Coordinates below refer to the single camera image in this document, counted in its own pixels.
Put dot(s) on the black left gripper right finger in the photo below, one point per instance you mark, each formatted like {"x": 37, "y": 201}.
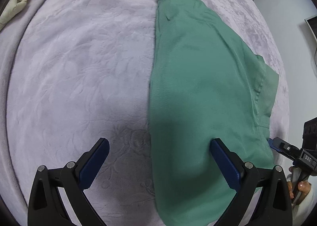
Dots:
{"x": 273, "y": 206}

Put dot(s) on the white framed panel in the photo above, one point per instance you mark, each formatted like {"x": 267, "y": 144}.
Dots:
{"x": 312, "y": 24}

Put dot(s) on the right hand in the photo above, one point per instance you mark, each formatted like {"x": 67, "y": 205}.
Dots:
{"x": 303, "y": 187}

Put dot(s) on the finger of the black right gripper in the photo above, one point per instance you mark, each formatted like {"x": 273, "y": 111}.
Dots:
{"x": 284, "y": 148}

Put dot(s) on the green shirt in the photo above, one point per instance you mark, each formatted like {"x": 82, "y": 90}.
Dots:
{"x": 206, "y": 83}

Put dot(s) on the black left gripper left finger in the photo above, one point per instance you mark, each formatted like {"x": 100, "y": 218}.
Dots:
{"x": 45, "y": 204}

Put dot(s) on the lilac plush bed blanket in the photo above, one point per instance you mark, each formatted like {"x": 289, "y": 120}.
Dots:
{"x": 73, "y": 71}

